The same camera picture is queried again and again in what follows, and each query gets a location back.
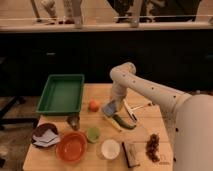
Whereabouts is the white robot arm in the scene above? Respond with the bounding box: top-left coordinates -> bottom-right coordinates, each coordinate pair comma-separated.
110,62 -> 213,171

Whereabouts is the green plastic tray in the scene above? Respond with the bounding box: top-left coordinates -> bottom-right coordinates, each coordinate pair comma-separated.
37,74 -> 84,116

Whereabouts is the yellow banana toy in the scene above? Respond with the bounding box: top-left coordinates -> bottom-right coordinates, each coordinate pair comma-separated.
104,115 -> 122,132

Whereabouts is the green cucumber toy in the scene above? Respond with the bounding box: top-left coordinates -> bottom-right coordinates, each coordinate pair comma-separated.
113,114 -> 136,130

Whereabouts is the orange fruit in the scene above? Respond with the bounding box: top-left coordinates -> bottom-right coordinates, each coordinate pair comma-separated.
89,100 -> 100,112

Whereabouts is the thin white skewer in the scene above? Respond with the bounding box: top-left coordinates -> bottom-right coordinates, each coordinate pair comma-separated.
131,102 -> 156,111

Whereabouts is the small green cup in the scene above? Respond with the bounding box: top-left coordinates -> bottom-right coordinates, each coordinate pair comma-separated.
86,127 -> 100,143

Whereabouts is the dark metal cup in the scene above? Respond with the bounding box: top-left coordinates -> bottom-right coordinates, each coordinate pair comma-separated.
68,116 -> 80,131

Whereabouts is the white cup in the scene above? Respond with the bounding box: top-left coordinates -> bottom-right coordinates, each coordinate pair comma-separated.
100,139 -> 120,160

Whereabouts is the brown grape bunch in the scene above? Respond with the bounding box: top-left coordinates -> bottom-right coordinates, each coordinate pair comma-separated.
146,134 -> 160,162

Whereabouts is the orange bowl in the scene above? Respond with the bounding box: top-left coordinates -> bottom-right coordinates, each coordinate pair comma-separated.
56,131 -> 87,163

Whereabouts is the grey folded cloth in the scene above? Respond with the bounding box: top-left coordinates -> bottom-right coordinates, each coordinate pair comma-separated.
33,129 -> 60,147

